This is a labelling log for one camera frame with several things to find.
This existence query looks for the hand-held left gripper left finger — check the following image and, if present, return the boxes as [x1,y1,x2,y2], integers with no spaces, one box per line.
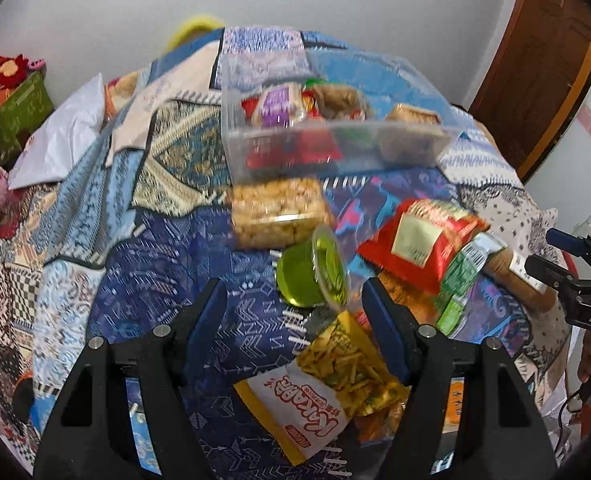
[32,277,228,480]

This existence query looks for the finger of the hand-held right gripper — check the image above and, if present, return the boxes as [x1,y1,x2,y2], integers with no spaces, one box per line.
[545,227,591,262]
[524,254,583,302]

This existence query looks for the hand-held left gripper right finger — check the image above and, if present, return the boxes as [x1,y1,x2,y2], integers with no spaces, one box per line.
[363,276,559,480]

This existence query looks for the yellow fries snack packet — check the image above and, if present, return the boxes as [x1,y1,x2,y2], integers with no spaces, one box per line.
[234,310,412,467]

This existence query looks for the clear plastic container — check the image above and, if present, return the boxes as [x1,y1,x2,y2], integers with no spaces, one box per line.
[220,47,469,186]

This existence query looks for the brown biscuit packet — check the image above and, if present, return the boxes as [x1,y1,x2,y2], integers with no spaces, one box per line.
[484,249,553,307]

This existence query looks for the red snack packet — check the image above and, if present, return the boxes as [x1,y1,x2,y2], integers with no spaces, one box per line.
[357,199,492,295]

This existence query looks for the green jelly cup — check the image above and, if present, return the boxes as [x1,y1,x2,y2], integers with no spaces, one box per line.
[276,224,350,309]

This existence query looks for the green snack packet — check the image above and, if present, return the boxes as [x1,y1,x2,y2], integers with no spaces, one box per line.
[434,234,509,337]

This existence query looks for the patchwork printed blanket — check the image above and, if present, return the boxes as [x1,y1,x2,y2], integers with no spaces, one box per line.
[0,25,573,480]

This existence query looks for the clear puffed rice cake packet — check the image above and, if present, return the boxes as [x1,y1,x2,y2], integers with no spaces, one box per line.
[230,177,333,252]

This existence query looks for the orange snack packet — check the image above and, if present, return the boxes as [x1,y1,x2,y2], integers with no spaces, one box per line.
[355,375,469,443]

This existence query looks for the small green wrapper snack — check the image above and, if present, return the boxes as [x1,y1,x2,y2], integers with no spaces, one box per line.
[334,126,379,157]

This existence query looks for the red wrapper snack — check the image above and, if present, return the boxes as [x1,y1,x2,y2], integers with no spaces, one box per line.
[244,127,343,173]

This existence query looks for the brown wooden door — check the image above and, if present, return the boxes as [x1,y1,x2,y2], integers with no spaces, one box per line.
[467,0,591,183]

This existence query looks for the large brown cake packet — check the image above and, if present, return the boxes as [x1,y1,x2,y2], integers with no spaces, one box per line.
[378,103,451,162]

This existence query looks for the purple label bread packet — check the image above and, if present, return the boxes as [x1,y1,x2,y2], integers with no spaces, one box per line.
[250,84,310,130]

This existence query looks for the white pillow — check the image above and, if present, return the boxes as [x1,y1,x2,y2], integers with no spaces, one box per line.
[8,72,107,192]

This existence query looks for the green cardboard box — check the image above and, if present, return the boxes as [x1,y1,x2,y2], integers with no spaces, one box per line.
[0,70,56,163]

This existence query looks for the yellow round object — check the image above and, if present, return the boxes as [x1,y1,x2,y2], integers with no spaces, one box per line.
[162,14,227,55]

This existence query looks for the red plush toy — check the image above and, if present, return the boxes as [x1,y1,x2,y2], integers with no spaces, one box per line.
[0,44,47,92]

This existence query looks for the black cable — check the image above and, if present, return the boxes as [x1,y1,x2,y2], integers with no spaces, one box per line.
[555,389,585,463]

